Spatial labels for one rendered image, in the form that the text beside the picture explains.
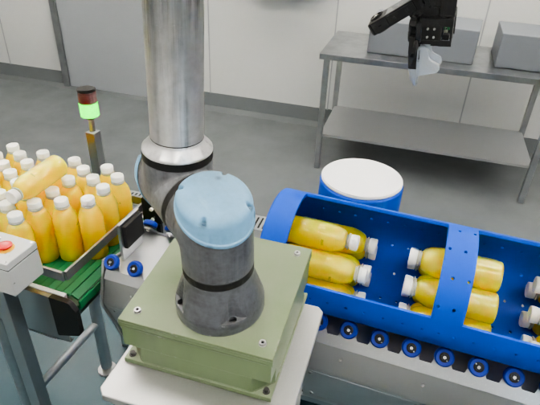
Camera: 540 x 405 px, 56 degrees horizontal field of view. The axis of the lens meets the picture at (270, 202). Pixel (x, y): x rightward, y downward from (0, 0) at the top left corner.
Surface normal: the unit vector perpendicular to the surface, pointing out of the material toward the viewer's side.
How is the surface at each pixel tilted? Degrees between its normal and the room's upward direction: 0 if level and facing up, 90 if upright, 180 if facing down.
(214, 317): 77
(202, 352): 90
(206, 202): 11
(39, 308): 90
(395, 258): 67
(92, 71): 90
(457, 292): 56
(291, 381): 0
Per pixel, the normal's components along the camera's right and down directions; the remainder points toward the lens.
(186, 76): 0.51, 0.51
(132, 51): -0.29, 0.50
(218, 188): 0.09, -0.73
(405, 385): -0.31, 0.18
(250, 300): 0.76, 0.11
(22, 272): 0.94, 0.21
